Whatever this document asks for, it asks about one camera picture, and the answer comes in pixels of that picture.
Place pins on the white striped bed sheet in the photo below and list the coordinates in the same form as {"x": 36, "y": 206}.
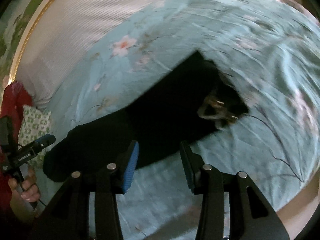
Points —
{"x": 87, "y": 17}

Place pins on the person's left hand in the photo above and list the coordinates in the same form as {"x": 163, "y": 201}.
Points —
{"x": 28, "y": 188}

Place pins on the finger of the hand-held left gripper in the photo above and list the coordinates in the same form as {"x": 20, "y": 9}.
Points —
{"x": 45, "y": 141}

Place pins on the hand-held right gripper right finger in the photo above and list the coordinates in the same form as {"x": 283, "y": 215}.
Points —
{"x": 188, "y": 166}

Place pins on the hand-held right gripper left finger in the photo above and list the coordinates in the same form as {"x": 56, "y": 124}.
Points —
{"x": 129, "y": 166}

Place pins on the light blue floral blanket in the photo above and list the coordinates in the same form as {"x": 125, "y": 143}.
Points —
{"x": 200, "y": 30}

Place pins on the black pants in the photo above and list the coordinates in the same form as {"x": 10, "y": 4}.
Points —
{"x": 162, "y": 110}

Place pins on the green white checkered pillow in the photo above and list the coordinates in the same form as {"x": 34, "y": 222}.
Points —
{"x": 35, "y": 125}

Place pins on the gold trimmed headboard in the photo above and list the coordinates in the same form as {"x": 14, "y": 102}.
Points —
{"x": 27, "y": 33}

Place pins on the red blanket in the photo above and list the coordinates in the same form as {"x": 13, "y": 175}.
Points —
{"x": 16, "y": 100}

